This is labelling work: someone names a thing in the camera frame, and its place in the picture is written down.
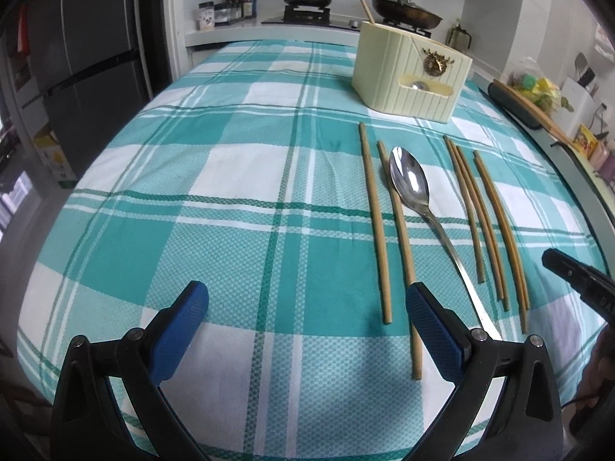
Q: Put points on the dark sauce bottle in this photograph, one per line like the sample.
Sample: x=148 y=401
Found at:
x=249 y=4

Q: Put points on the cream ribbed utensil holder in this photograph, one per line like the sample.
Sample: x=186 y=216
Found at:
x=384 y=72

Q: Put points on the black gas stove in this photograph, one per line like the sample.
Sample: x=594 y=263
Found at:
x=307 y=13

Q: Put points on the large metal spoon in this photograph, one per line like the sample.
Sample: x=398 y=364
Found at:
x=408 y=182

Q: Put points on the white wall bag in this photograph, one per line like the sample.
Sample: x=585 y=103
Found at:
x=604 y=43

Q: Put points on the yellow packet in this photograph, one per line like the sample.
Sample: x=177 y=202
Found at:
x=586 y=141

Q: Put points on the small metal spoon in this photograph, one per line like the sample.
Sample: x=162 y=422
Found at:
x=421 y=86

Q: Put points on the cardboard box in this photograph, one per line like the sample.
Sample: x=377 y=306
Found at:
x=53 y=156

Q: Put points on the pink container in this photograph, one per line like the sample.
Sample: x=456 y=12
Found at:
x=604 y=159

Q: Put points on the white kitchen counter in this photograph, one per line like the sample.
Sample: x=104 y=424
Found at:
x=240 y=30

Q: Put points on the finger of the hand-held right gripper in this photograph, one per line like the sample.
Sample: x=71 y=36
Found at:
x=600 y=300
x=562 y=264

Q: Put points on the wooden cutting board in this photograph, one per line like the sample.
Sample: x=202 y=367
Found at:
x=552 y=127

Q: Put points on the dark wok with lid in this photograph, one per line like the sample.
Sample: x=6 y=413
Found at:
x=408 y=12

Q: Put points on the glass pitcher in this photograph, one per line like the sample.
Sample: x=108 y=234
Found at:
x=460 y=36

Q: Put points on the bag of yellow green produce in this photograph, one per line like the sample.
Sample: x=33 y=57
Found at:
x=538 y=86

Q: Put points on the dark grey refrigerator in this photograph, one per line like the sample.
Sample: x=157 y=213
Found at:
x=86 y=57

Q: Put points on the white knife holder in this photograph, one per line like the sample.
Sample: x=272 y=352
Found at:
x=576 y=96

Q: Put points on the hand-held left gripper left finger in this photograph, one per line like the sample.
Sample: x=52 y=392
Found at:
x=180 y=326

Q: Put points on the black tray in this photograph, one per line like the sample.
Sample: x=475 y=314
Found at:
x=514 y=105

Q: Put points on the teal plaid tablecloth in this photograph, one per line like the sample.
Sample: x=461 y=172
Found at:
x=240 y=249

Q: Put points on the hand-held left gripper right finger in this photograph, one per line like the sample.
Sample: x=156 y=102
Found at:
x=432 y=331

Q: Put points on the white labelled jar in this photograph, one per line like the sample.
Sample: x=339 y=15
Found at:
x=206 y=17

